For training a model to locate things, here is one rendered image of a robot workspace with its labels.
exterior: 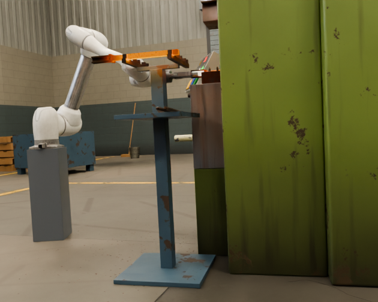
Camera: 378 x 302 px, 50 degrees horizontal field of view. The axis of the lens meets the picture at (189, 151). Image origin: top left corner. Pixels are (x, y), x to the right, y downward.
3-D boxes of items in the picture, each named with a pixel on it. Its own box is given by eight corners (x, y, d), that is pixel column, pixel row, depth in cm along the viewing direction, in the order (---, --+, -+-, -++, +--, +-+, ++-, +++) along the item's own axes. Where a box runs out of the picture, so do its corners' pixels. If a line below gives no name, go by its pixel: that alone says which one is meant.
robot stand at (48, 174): (33, 241, 263) (26, 150, 259) (43, 233, 283) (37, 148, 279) (63, 240, 263) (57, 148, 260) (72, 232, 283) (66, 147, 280)
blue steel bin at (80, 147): (15, 174, 732) (12, 135, 728) (51, 169, 801) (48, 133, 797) (62, 175, 670) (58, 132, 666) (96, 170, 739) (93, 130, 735)
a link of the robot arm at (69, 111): (44, 130, 283) (65, 130, 303) (61, 140, 277) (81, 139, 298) (78, 24, 265) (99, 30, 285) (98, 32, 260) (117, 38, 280)
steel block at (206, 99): (193, 168, 216) (189, 84, 213) (206, 162, 253) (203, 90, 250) (302, 165, 203) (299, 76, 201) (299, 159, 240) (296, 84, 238)
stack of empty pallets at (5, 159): (-39, 172, 842) (-42, 138, 838) (-6, 168, 925) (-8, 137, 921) (10, 171, 801) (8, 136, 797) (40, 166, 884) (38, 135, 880)
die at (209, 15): (202, 21, 224) (201, 4, 223) (209, 30, 243) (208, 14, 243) (280, 13, 215) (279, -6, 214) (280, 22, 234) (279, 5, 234)
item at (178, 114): (113, 119, 178) (113, 115, 178) (145, 120, 217) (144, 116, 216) (179, 115, 171) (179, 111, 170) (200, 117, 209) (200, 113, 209)
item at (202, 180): (197, 255, 218) (193, 169, 216) (209, 236, 255) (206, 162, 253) (305, 257, 206) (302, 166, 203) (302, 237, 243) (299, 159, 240)
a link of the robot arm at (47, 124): (27, 140, 265) (25, 106, 264) (47, 139, 282) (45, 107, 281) (47, 139, 259) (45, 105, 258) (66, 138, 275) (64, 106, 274)
